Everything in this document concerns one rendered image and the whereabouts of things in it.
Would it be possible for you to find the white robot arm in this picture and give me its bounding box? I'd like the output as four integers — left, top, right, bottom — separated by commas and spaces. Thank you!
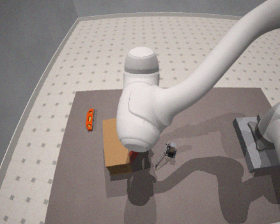
116, 0, 280, 163

